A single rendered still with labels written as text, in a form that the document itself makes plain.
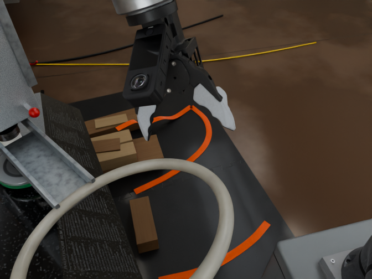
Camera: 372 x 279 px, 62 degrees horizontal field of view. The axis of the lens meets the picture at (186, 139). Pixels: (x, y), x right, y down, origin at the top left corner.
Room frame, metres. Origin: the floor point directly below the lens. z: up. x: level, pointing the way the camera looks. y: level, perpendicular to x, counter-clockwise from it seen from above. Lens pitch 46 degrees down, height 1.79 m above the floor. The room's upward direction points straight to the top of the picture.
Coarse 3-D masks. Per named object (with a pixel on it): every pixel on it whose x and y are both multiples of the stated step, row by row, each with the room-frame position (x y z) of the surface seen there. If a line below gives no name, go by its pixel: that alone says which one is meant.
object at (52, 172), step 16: (32, 128) 0.72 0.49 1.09; (0, 144) 0.64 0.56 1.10; (16, 144) 0.68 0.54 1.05; (32, 144) 0.68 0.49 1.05; (48, 144) 0.66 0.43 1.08; (16, 160) 0.58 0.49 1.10; (32, 160) 0.61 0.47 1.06; (48, 160) 0.61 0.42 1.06; (64, 160) 0.60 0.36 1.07; (32, 176) 0.52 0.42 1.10; (48, 176) 0.55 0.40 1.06; (64, 176) 0.55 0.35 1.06; (80, 176) 0.55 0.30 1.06; (48, 192) 0.49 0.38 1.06; (64, 192) 0.49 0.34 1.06
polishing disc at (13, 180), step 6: (0, 162) 0.77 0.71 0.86; (6, 162) 0.77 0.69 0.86; (0, 168) 0.74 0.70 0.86; (6, 168) 0.74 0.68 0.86; (12, 168) 0.74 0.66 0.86; (0, 174) 0.71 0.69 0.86; (6, 174) 0.71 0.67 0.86; (12, 174) 0.71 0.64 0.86; (18, 174) 0.71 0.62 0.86; (0, 180) 0.68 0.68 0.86; (6, 180) 0.68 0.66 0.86; (12, 180) 0.68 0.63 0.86; (18, 180) 0.68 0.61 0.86; (24, 180) 0.68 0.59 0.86
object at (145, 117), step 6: (144, 108) 0.37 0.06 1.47; (150, 108) 0.37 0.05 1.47; (156, 108) 0.37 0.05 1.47; (138, 114) 0.37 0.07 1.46; (144, 114) 0.37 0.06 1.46; (150, 114) 0.36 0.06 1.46; (138, 120) 0.37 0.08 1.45; (144, 120) 0.36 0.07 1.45; (150, 120) 0.36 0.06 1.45; (144, 126) 0.36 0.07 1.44; (150, 126) 0.37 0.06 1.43; (144, 132) 0.36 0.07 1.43; (150, 132) 0.37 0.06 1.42; (144, 138) 0.37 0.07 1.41
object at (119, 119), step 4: (112, 116) 1.85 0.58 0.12; (116, 116) 1.85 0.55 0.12; (120, 116) 1.85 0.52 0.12; (124, 116) 1.85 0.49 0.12; (96, 120) 1.80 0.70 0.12; (100, 120) 1.80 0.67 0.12; (104, 120) 1.80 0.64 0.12; (108, 120) 1.80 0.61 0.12; (112, 120) 1.80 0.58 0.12; (116, 120) 1.80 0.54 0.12; (120, 120) 1.80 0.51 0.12; (124, 120) 1.80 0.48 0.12; (96, 124) 1.76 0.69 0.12; (100, 124) 1.76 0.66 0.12; (104, 124) 1.76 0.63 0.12; (108, 124) 1.76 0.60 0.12; (112, 124) 1.76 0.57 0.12; (116, 124) 1.76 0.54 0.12; (120, 124) 1.77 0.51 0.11; (96, 128) 1.72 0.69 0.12
